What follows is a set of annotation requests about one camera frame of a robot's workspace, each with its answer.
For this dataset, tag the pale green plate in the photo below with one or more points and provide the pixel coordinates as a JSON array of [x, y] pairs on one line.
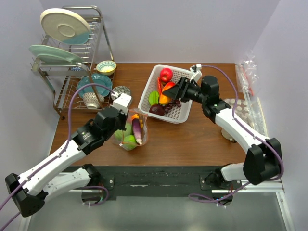
[[37, 50], [60, 59]]

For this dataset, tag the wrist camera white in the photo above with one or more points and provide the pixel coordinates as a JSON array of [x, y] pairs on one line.
[[122, 103], [196, 72]]

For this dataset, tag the clear zip top bag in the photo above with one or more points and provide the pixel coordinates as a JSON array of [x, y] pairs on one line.
[[145, 134]]

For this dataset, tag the green leaf vegetable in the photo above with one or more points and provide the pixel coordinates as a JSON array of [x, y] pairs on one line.
[[154, 98]]

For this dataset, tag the stack of clear bags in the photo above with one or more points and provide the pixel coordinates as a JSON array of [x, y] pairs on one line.
[[248, 83]]

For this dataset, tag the metal dish rack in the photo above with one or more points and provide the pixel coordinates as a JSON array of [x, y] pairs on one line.
[[68, 50]]

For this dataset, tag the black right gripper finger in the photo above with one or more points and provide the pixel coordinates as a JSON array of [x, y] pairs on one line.
[[173, 94], [174, 87]]

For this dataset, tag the purple white radish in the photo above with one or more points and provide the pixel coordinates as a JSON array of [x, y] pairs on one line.
[[137, 131]]

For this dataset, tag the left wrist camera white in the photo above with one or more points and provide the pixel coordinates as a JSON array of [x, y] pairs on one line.
[[122, 103]]

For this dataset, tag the small green cabbage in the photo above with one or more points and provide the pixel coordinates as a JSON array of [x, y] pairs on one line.
[[129, 143]]

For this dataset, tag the dark grapes bunch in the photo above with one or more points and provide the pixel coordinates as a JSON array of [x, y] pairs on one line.
[[172, 104]]

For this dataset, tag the large cream teal plate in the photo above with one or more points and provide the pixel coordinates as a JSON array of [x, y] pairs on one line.
[[65, 26]]

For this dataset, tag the black white floral bowl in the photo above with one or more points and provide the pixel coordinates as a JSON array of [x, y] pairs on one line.
[[122, 89]]

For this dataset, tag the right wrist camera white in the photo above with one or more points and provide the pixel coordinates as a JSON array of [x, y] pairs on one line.
[[196, 72]]

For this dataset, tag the yellow blue patterned bowl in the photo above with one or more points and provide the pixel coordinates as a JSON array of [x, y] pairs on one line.
[[106, 67]]

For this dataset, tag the red apple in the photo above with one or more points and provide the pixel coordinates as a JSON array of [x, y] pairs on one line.
[[166, 75]]

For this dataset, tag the grey patterned bowl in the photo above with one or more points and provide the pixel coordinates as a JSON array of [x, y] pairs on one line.
[[91, 101]]

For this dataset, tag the large green cabbage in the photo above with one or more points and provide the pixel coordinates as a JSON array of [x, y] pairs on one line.
[[121, 134]]

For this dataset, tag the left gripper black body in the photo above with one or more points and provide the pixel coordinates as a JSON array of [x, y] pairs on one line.
[[121, 123]]

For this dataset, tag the white plastic basket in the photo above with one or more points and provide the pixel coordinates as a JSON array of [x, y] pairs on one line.
[[177, 114]]

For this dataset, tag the polka dot plastic bag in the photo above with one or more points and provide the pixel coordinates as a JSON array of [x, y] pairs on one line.
[[241, 110]]

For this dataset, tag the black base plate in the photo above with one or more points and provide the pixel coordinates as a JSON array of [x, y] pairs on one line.
[[165, 181]]

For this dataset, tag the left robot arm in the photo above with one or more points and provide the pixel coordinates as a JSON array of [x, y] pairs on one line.
[[32, 189]]

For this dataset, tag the cream enamel mug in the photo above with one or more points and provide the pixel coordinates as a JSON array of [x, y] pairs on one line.
[[227, 136]]

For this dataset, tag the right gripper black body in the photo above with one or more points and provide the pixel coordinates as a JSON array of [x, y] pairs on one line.
[[190, 92]]

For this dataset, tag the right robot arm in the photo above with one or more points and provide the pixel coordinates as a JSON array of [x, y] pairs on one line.
[[263, 159]]

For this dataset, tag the red chili pepper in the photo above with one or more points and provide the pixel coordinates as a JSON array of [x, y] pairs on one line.
[[160, 85]]

